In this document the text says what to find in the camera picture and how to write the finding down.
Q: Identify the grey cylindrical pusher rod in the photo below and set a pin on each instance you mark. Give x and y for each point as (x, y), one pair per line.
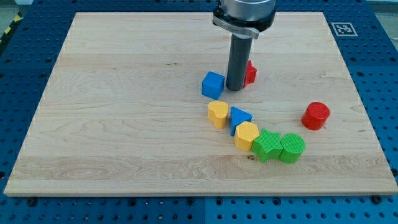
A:
(240, 48)

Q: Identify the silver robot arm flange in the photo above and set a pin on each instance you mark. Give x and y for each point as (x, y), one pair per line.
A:
(245, 18)

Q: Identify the yellow heart block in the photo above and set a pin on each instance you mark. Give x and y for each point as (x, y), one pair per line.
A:
(218, 113)

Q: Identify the blue cube block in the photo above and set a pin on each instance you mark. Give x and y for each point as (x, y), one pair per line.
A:
(212, 85)

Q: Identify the blue triangle block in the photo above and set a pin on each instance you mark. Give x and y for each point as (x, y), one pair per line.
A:
(236, 117)

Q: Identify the yellow hexagon block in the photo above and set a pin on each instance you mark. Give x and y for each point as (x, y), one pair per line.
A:
(245, 134)

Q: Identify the wooden board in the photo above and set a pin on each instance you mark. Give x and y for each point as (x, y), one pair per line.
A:
(123, 115)

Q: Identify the red star block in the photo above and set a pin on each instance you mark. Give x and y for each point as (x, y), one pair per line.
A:
(250, 75)

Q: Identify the green star block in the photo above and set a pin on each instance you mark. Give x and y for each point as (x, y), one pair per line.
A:
(267, 145)

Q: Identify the green cylinder block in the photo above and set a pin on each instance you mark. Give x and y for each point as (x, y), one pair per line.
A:
(293, 147)

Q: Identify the red cylinder block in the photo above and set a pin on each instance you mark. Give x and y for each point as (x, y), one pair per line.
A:
(315, 116)

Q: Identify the white fiducial marker tag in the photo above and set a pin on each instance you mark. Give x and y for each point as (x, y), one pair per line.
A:
(344, 29)

